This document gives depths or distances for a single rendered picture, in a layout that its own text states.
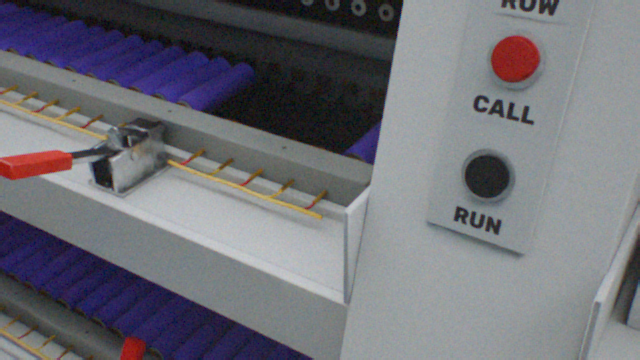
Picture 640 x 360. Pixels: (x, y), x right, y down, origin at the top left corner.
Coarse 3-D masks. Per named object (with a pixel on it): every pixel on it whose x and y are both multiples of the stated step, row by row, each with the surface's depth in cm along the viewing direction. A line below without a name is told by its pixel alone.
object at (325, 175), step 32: (0, 64) 47; (32, 64) 47; (32, 96) 46; (64, 96) 44; (96, 96) 43; (128, 96) 43; (192, 128) 39; (224, 128) 39; (192, 160) 39; (224, 160) 39; (256, 160) 37; (288, 160) 36; (320, 160) 36; (352, 160) 36; (320, 192) 36; (352, 192) 35
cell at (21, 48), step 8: (64, 24) 54; (72, 24) 54; (80, 24) 54; (48, 32) 53; (56, 32) 53; (64, 32) 53; (72, 32) 54; (24, 40) 52; (32, 40) 51; (40, 40) 52; (48, 40) 52; (8, 48) 51; (16, 48) 50; (24, 48) 51; (32, 48) 51
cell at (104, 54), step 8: (120, 40) 51; (128, 40) 51; (136, 40) 51; (104, 48) 50; (112, 48) 50; (120, 48) 50; (128, 48) 51; (88, 56) 49; (96, 56) 49; (104, 56) 49; (112, 56) 50; (72, 64) 48; (80, 64) 48; (88, 64) 48; (96, 64) 49; (80, 72) 48
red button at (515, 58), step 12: (516, 36) 24; (504, 48) 24; (516, 48) 24; (528, 48) 23; (492, 60) 24; (504, 60) 24; (516, 60) 24; (528, 60) 24; (504, 72) 24; (516, 72) 24; (528, 72) 24
